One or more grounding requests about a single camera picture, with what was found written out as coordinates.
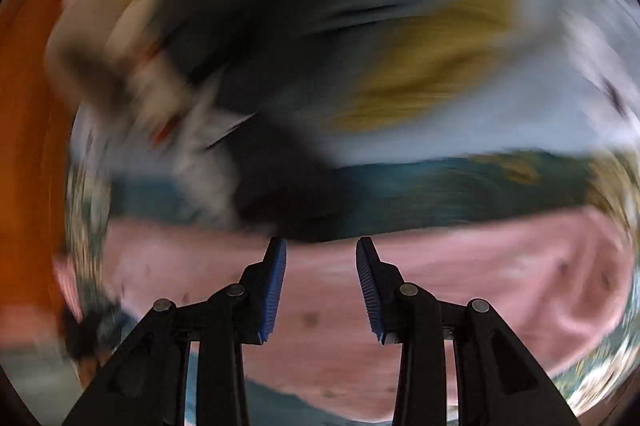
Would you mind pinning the orange panel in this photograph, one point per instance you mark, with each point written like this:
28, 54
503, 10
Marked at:
30, 156

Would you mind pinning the person's left forearm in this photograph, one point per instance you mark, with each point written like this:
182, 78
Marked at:
95, 26

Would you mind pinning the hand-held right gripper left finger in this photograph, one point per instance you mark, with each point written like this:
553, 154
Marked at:
274, 278

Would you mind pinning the yellow cloth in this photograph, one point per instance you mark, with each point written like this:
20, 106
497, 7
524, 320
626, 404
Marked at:
425, 66

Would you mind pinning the teal printed blanket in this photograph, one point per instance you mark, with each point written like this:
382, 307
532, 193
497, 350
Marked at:
450, 193

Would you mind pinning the dark cloth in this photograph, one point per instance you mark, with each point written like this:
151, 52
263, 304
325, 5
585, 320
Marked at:
280, 156

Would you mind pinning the pink cloth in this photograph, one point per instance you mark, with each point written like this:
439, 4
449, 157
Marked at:
500, 271

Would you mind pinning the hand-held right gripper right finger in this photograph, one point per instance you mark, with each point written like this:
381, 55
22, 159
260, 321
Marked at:
369, 278

